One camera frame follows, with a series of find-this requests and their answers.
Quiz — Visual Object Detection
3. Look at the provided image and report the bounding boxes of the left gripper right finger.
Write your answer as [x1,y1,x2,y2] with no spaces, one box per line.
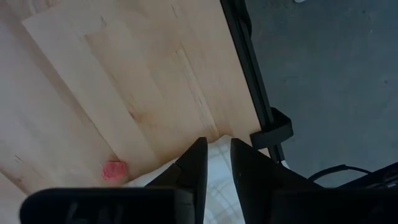
[229,138,323,224]

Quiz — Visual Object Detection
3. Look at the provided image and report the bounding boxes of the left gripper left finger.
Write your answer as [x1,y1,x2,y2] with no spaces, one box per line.
[145,136,209,224]

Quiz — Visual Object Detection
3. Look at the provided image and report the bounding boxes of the white checked cloth towel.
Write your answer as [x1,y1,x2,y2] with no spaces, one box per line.
[124,134,290,224]

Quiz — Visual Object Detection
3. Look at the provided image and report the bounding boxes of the pink toy raspberry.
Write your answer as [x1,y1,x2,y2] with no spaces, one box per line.
[101,160,129,182]

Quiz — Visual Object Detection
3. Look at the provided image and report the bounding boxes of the black curved floor cable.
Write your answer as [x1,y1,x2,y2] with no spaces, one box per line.
[308,164,373,183]

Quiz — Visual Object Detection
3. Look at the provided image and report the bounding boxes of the black aluminium table frame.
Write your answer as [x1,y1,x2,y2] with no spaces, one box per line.
[220,0,295,164]

